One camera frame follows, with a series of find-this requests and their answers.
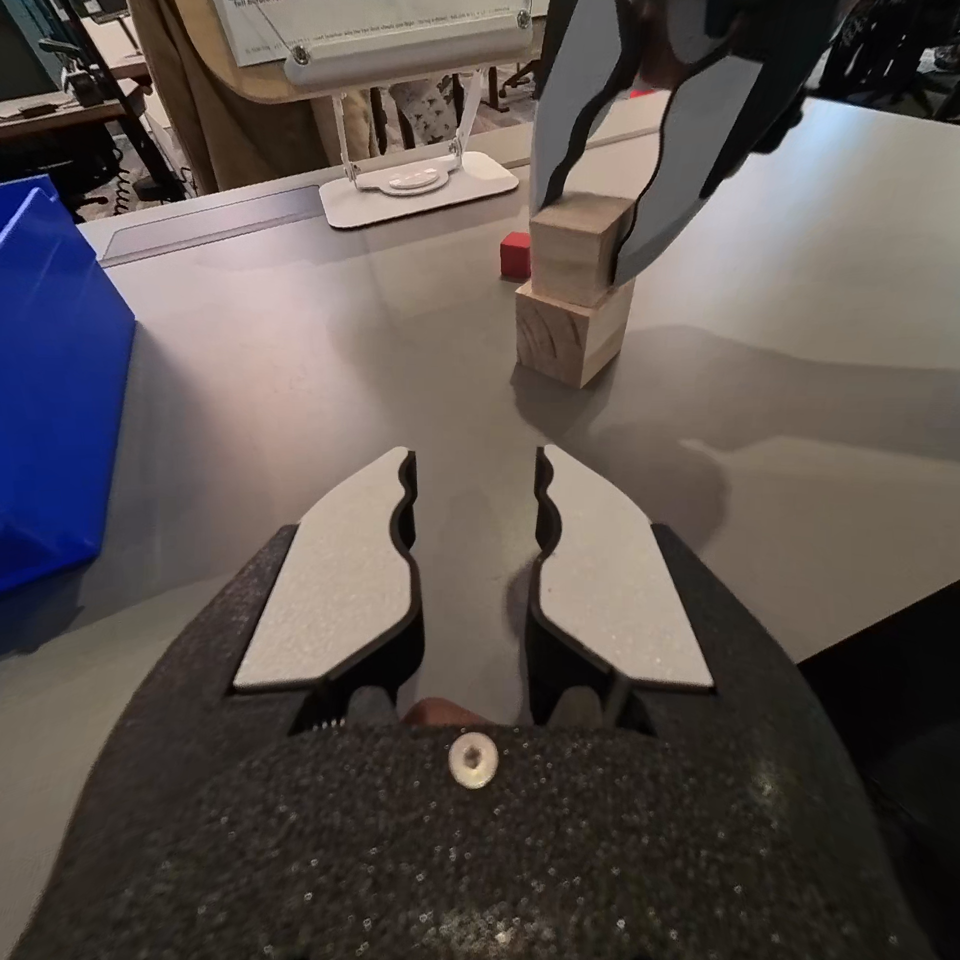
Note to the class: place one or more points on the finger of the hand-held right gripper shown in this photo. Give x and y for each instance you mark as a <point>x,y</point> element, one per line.
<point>574,82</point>
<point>690,165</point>

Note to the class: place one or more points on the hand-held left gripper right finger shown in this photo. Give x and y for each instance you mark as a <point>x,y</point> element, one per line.
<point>615,592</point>

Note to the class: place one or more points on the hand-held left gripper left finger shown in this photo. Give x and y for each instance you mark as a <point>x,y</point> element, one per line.
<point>330,585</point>

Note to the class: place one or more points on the smaller straight-grained wooden cube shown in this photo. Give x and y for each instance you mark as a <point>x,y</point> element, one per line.
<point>574,251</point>

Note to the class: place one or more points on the small red cube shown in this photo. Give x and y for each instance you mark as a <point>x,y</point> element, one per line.
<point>516,256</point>

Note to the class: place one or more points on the white patterned cloth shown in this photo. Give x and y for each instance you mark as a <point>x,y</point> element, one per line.
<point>424,112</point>

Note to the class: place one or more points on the white document stand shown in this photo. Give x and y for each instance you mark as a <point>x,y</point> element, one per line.
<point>420,187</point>

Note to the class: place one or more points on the printed instruction sheet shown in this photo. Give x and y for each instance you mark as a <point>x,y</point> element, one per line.
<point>360,22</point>

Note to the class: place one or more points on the plywood board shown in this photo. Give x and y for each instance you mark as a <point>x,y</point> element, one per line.
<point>255,86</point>

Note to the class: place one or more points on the beige cloth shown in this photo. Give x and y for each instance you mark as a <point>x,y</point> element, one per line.
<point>247,142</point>

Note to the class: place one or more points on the blue plastic bin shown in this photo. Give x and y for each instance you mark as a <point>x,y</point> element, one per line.
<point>60,375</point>

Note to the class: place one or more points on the wooden desk with black frame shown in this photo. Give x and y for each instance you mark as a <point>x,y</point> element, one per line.
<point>45,109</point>

